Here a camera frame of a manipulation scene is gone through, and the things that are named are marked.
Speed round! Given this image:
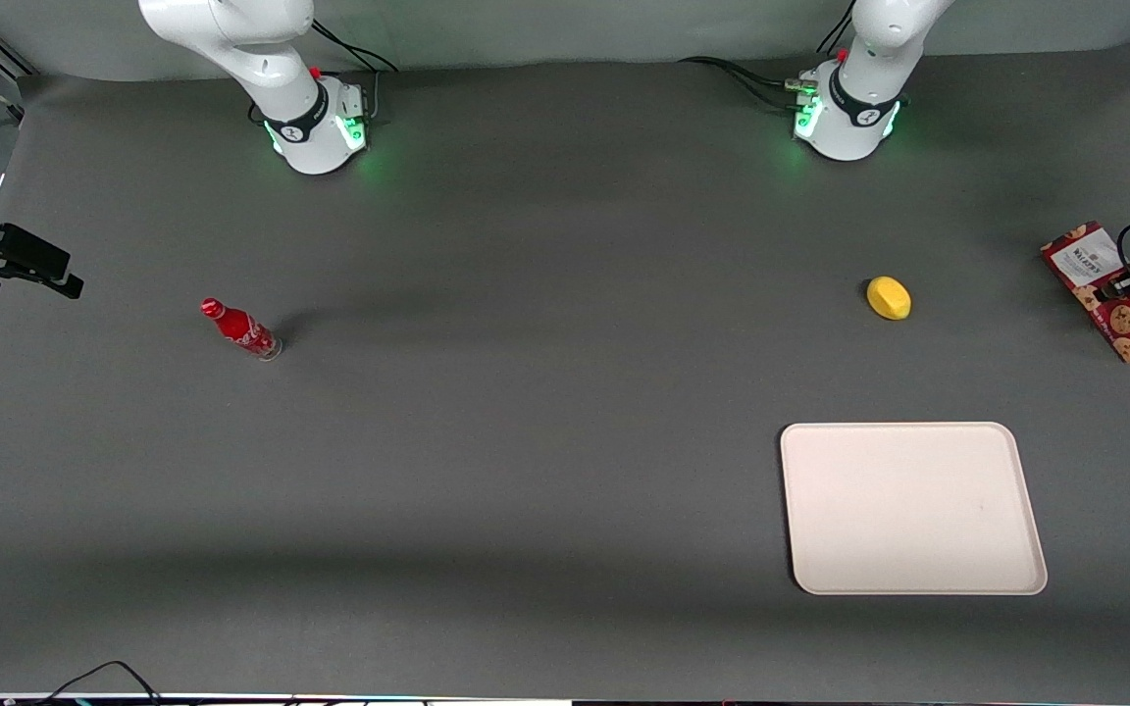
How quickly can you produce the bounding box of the black thin table-edge cable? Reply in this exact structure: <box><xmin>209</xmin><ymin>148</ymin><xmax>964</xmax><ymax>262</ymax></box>
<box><xmin>40</xmin><ymin>660</ymin><xmax>166</xmax><ymax>706</ymax></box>

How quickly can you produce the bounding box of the black base cable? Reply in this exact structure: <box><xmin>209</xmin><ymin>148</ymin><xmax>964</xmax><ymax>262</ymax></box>
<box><xmin>310</xmin><ymin>18</ymin><xmax>399</xmax><ymax>76</ymax></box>
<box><xmin>680</xmin><ymin>56</ymin><xmax>814</xmax><ymax>111</ymax></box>

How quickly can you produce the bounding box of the cream plastic tray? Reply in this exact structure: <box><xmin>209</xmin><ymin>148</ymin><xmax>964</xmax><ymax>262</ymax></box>
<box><xmin>781</xmin><ymin>422</ymin><xmax>1049</xmax><ymax>596</ymax></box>

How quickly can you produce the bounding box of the black left base cable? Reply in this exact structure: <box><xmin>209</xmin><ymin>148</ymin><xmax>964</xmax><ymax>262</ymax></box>
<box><xmin>680</xmin><ymin>56</ymin><xmax>814</xmax><ymax>111</ymax></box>

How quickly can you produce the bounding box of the red cookie box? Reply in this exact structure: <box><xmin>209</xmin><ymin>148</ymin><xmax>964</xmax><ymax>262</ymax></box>
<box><xmin>1040</xmin><ymin>221</ymin><xmax>1130</xmax><ymax>365</ymax></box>

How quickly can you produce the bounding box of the yellow lemon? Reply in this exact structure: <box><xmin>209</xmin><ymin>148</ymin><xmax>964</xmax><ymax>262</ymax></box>
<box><xmin>866</xmin><ymin>276</ymin><xmax>913</xmax><ymax>322</ymax></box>

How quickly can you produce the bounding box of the red cola bottle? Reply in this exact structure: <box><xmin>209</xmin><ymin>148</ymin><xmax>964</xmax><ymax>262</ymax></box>
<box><xmin>200</xmin><ymin>297</ymin><xmax>283</xmax><ymax>362</ymax></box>

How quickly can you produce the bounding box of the black right base cable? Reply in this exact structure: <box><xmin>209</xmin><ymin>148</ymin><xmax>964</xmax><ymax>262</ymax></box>
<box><xmin>310</xmin><ymin>18</ymin><xmax>399</xmax><ymax>76</ymax></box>

